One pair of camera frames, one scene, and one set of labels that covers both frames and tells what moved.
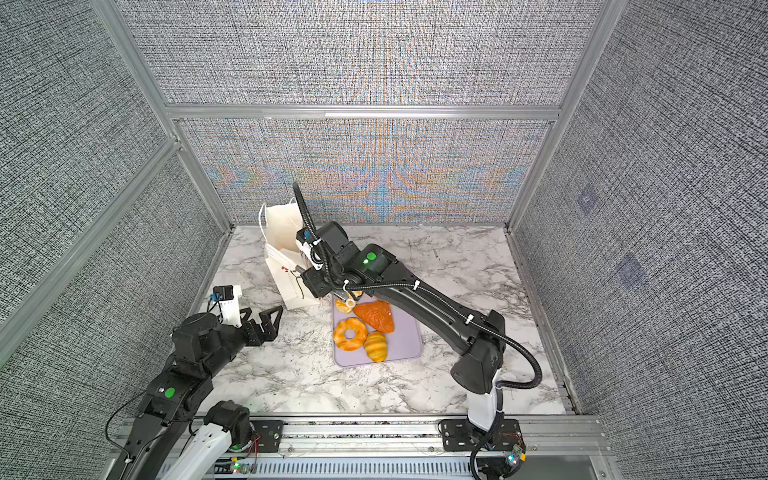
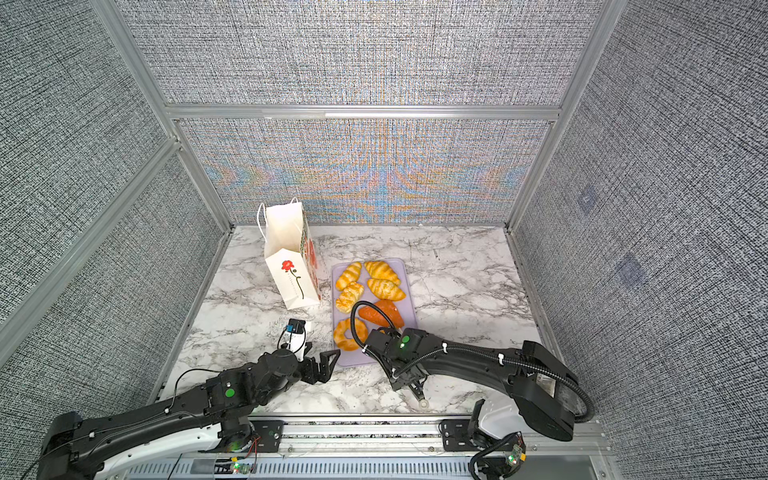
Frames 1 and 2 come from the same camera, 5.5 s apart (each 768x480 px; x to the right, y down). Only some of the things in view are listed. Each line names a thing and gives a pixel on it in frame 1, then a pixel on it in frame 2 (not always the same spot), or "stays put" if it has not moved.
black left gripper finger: x=270 y=328 to x=327 y=361
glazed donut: x=350 y=323 stays put
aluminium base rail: x=555 y=447 stays put
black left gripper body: x=251 y=334 to x=306 y=371
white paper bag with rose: x=280 y=222 stays put
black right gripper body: x=316 y=279 to x=397 y=382
